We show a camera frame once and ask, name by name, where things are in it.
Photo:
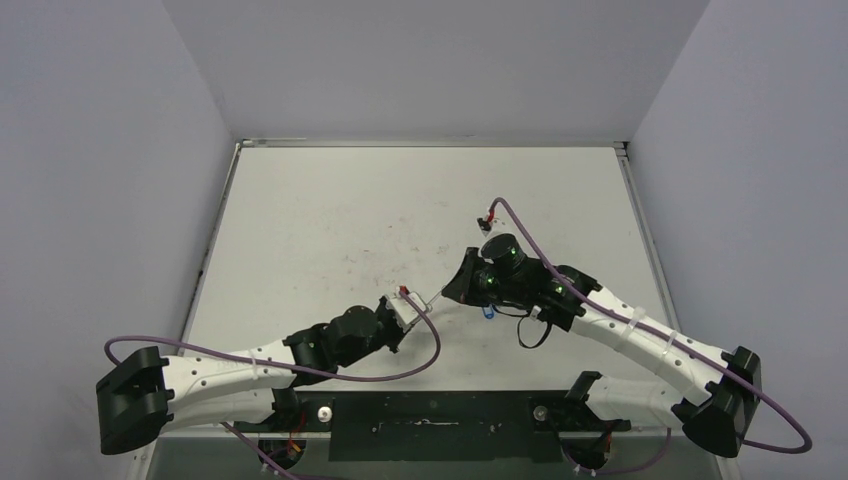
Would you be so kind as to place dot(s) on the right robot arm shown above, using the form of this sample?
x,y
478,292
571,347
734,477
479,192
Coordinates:
x,y
694,389

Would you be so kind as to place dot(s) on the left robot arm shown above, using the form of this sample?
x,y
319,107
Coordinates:
x,y
149,393

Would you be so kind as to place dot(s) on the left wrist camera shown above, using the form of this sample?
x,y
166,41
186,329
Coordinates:
x,y
401,305

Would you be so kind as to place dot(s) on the large metal key ring plate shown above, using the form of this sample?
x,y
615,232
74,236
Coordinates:
x,y
423,303

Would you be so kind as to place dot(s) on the aluminium rail front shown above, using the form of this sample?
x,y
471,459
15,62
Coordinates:
x,y
620,406

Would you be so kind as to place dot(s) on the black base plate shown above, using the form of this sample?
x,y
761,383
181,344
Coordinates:
x,y
438,426

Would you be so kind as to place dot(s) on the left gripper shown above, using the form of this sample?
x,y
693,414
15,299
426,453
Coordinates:
x,y
383,308

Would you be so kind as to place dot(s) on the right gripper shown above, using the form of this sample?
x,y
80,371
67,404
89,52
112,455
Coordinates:
x,y
465,279

